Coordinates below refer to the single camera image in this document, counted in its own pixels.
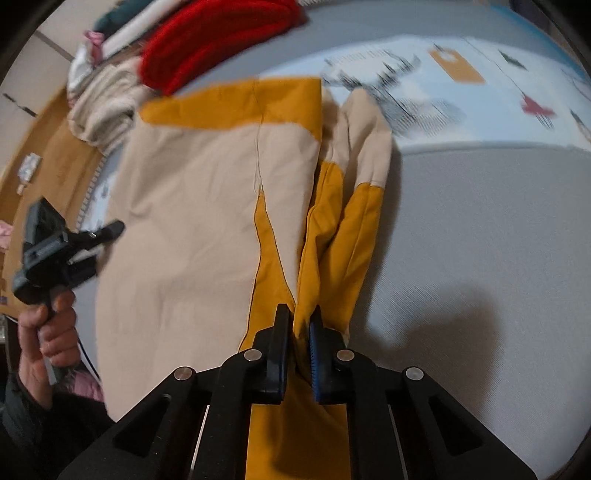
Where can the light blue printed sheet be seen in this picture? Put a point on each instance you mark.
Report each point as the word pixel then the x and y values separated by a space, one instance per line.
pixel 508 92

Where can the tissue packet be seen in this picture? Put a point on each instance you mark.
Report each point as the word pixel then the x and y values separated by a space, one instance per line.
pixel 30 168

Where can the beige and yellow jacket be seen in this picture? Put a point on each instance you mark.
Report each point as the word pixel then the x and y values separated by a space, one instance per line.
pixel 194 207

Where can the red folded quilt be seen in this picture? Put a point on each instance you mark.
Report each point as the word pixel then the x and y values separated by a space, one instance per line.
pixel 207 41

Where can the white and pink cloth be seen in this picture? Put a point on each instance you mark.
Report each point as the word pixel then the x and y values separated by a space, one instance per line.
pixel 83 60

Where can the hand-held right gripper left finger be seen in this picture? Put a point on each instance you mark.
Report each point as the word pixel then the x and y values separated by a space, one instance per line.
pixel 279 360

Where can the pile of folded clothes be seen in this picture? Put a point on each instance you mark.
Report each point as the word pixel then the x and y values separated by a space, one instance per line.
pixel 147 23

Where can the cream folded quilt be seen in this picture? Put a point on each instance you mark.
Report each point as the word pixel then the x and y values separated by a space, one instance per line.
pixel 99 87
pixel 111 124

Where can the bed with grey sheet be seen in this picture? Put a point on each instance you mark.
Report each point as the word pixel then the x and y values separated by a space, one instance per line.
pixel 461 230

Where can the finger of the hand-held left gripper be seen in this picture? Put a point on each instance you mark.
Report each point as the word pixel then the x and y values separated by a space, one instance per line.
pixel 104 230

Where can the person's left hand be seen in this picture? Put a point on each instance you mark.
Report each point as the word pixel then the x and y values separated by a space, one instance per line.
pixel 62 341

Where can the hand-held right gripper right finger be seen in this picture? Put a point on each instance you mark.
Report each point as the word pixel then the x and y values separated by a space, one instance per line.
pixel 316 360

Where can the person's left forearm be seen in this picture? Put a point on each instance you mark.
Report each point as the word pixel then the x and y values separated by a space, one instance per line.
pixel 41 438

